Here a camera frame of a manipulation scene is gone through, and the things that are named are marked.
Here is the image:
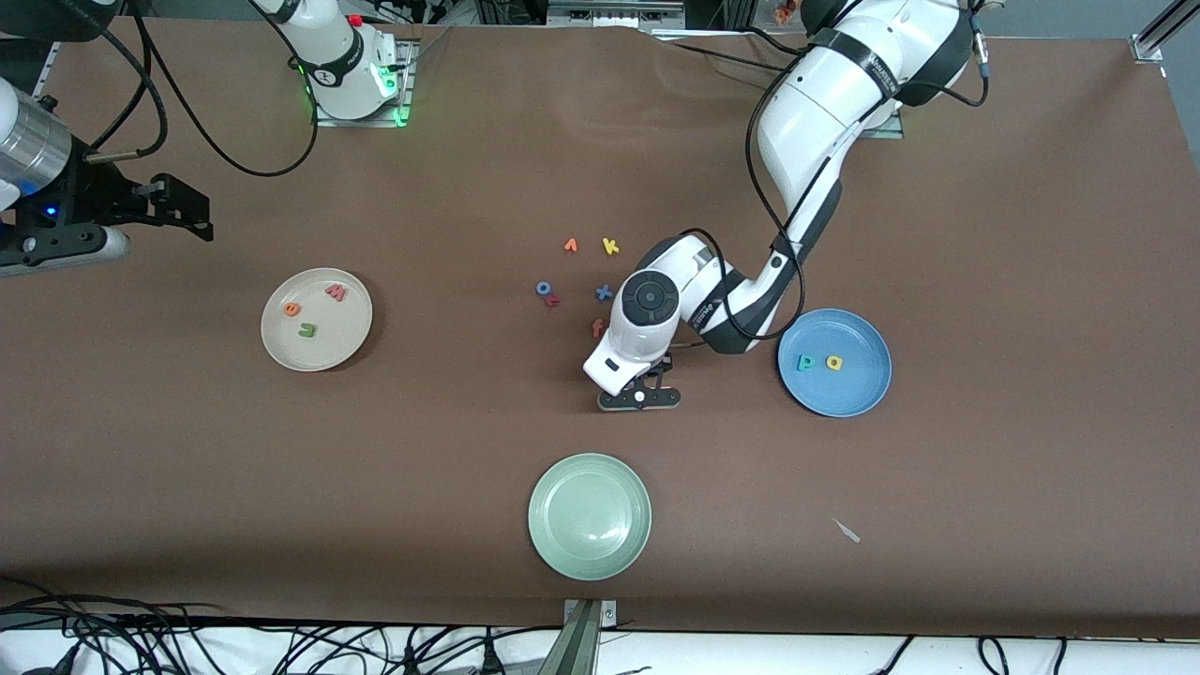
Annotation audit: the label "pale green round plate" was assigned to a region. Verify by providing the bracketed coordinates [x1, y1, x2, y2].
[528, 454, 653, 581]

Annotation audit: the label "blue round plate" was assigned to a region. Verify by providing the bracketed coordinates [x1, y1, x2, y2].
[777, 308, 893, 418]

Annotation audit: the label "beige round plate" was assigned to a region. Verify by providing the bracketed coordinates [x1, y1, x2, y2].
[261, 268, 374, 373]

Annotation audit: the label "brown table cover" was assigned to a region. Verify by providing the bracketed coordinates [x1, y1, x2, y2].
[0, 17, 1200, 640]

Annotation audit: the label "grey metal equipment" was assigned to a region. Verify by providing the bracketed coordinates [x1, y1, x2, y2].
[547, 0, 687, 31]

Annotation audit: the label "metal table bracket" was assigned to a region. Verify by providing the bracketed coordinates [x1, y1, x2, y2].
[537, 599, 619, 675]

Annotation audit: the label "thin black cable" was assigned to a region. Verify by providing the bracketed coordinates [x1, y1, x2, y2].
[656, 36, 798, 74]

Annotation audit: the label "tangled black cables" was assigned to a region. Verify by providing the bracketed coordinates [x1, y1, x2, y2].
[0, 577, 563, 675]

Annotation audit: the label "aluminium frame profile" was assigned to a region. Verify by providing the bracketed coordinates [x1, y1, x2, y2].
[1130, 0, 1200, 65]

